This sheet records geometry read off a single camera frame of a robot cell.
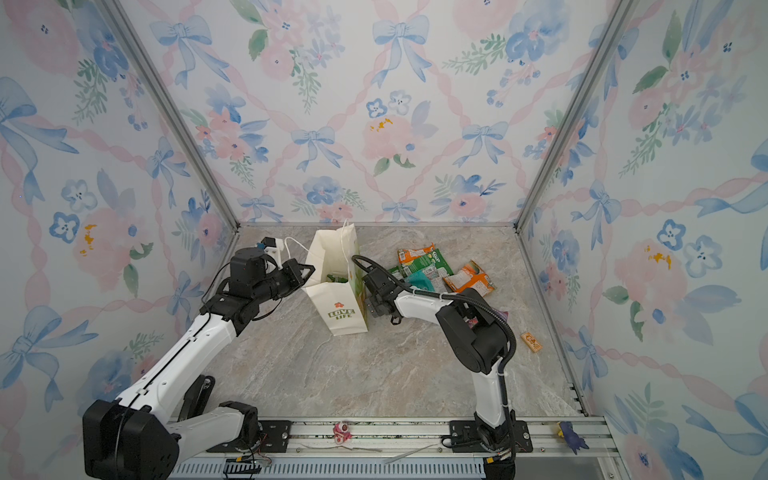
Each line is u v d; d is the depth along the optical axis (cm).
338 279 94
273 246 72
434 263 103
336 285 73
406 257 107
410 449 73
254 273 61
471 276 101
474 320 57
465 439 73
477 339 51
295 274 69
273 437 75
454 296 57
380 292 76
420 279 97
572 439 72
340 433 71
